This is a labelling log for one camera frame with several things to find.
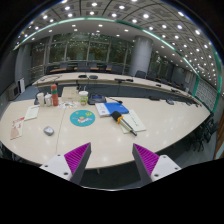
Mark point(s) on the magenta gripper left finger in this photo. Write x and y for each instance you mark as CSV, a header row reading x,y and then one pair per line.
x,y
69,166

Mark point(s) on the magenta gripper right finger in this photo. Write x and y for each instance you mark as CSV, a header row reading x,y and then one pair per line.
x,y
151,166

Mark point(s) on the grey computer mouse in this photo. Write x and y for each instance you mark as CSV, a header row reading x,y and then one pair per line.
x,y
48,130

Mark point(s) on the round teal mouse pad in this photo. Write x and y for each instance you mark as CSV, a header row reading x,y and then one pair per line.
x,y
82,118

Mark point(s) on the black yellow microphone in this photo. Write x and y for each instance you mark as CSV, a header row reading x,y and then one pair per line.
x,y
120,120

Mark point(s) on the white leaflet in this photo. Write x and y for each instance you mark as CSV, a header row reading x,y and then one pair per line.
x,y
32,112

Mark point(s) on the white cup with lid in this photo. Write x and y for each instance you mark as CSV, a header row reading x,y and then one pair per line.
x,y
48,99

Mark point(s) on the green white paper cup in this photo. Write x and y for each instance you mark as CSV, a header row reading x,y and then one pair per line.
x,y
83,96

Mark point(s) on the black conference microphone unit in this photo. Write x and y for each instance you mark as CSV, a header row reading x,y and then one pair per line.
x,y
96,98

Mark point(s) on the red orange bottle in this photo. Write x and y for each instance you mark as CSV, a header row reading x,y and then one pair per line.
x,y
54,94

